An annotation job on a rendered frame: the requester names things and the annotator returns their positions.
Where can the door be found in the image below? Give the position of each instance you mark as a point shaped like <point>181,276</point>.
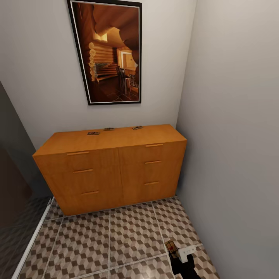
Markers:
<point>24,193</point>

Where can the cabinet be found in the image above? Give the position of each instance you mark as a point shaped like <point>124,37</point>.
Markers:
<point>116,168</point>

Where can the shower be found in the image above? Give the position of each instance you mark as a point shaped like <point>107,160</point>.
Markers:
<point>22,261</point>

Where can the picture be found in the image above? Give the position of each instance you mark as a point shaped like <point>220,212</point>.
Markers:
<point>108,36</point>

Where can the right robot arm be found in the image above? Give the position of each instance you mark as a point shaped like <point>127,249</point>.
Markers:
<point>185,263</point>

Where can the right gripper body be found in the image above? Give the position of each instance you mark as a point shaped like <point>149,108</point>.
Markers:
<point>182,268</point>

